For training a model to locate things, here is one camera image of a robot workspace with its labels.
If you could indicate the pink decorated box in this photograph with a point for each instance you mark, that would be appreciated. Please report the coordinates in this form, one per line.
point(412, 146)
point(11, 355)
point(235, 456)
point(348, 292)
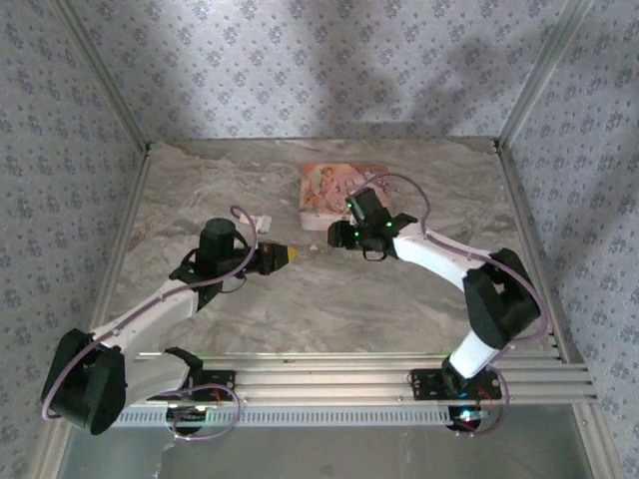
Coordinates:
point(319, 189)

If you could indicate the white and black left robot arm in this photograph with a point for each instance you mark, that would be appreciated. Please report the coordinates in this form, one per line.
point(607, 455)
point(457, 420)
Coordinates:
point(150, 309)

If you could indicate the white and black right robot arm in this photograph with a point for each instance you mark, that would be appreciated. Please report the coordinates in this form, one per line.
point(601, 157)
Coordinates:
point(434, 259)

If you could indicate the aluminium mounting beam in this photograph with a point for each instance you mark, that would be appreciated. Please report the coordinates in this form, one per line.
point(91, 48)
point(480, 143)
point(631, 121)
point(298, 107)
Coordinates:
point(324, 379)

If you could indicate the black electronics board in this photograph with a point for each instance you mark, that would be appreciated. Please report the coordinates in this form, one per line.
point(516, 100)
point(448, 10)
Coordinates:
point(187, 418)
point(466, 423)

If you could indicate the grey metal panel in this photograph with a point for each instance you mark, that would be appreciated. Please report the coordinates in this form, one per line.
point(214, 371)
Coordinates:
point(324, 454)

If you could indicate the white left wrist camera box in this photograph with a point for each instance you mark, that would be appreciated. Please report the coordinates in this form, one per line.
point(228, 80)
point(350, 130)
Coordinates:
point(262, 223)

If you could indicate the aluminium table side rail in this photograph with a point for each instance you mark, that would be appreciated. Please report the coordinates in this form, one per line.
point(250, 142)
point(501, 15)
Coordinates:
point(121, 224)
point(524, 224)

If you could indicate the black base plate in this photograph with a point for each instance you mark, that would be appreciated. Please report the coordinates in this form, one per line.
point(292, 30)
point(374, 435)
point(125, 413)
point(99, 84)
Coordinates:
point(424, 385)
point(224, 380)

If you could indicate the aluminium upright frame post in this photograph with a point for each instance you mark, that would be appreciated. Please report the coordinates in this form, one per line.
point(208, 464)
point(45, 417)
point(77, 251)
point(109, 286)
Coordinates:
point(539, 75)
point(106, 75)

